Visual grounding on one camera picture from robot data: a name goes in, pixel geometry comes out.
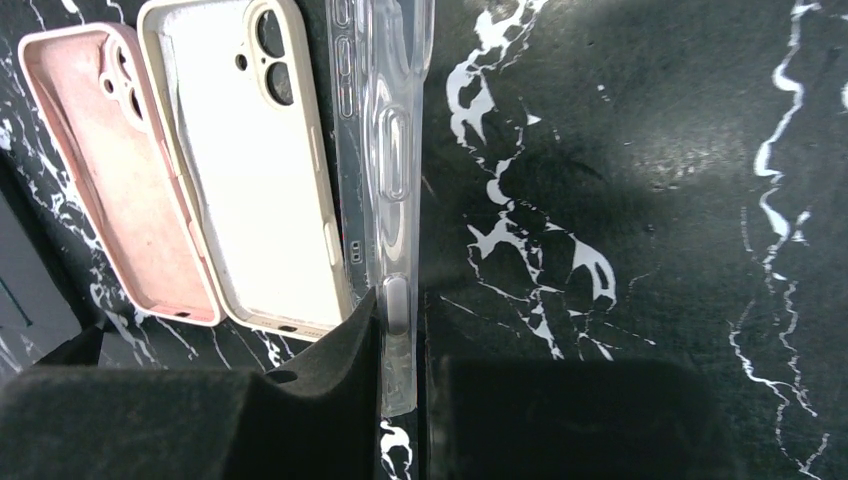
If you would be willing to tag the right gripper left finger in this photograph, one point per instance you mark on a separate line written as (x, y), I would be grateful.
(313, 418)

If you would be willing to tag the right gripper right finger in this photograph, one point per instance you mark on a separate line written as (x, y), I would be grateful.
(493, 415)

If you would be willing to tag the black phone clear case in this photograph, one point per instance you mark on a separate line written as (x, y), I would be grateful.
(380, 53)

